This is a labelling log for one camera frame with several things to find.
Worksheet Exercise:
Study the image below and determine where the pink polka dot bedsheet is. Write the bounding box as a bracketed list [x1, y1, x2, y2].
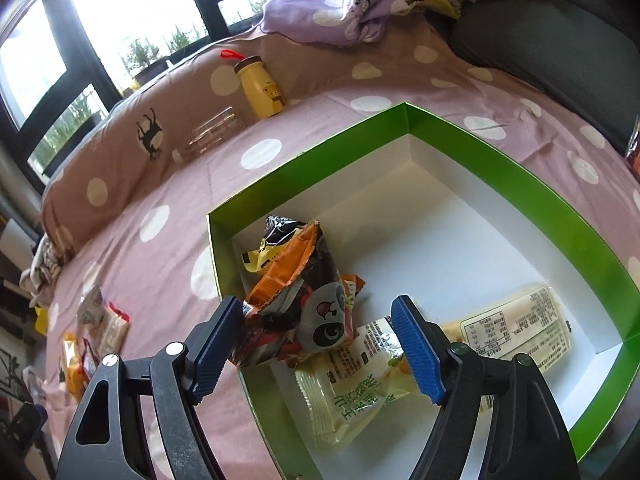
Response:
[41, 69, 640, 480]

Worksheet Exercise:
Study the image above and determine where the small red silver snack pack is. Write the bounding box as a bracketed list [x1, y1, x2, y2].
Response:
[80, 337, 100, 382]

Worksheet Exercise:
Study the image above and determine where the red-edged beige snack pack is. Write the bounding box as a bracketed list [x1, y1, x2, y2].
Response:
[96, 301, 130, 358]

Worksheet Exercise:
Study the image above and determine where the dark grey sofa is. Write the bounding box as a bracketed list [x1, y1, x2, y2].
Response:
[445, 0, 639, 154]

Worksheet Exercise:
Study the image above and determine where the black sesame snack bag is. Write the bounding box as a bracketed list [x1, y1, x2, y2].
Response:
[242, 214, 306, 275]

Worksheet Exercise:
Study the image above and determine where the purple folded cloth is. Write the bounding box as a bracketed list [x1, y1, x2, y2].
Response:
[259, 0, 410, 47]

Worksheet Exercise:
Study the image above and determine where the white popcorn snack bag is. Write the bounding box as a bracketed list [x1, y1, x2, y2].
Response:
[76, 285, 105, 330]

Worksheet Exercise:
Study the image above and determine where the orange panda snack bag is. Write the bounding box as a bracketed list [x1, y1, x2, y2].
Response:
[231, 220, 366, 367]

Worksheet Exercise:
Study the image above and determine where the yellow carton box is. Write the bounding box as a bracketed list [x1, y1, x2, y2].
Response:
[34, 304, 49, 336]

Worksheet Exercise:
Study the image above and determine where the cracker pack white label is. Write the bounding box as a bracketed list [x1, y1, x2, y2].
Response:
[442, 286, 570, 373]

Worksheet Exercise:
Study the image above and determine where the striped white cloth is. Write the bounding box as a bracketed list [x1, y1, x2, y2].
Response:
[20, 234, 64, 308]

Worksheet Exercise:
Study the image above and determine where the brown polka dot bolster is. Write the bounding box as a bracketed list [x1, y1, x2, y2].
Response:
[40, 8, 501, 261]

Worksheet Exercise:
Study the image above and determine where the clear plastic bottle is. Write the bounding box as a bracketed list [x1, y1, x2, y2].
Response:
[172, 106, 246, 165]

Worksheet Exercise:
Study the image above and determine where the pale yellow corn snack bag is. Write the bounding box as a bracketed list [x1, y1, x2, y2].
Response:
[295, 318, 419, 452]

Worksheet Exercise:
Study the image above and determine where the green cardboard box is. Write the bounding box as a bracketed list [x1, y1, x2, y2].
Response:
[208, 103, 639, 457]

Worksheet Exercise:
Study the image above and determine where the black window frame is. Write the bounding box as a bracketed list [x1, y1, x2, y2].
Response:
[1, 0, 265, 192]

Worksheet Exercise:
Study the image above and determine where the yellow drink bottle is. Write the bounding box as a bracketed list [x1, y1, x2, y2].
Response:
[219, 49, 288, 119]

